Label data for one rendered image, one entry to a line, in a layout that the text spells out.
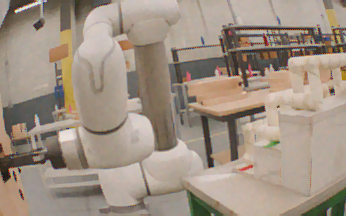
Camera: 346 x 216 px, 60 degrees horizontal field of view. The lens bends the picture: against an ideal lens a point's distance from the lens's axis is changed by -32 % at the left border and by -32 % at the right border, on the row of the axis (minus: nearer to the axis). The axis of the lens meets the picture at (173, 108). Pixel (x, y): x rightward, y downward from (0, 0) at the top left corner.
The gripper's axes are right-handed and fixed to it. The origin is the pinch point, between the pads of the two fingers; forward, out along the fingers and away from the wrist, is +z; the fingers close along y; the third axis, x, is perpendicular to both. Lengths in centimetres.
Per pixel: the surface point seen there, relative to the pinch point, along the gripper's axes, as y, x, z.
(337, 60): -26, 7, -79
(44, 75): 1084, 171, 101
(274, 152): -9, -10, -64
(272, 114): -2, -2, -69
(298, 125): -22, -4, -65
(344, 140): -26, -11, -78
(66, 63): 671, 122, -3
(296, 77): -18, 5, -69
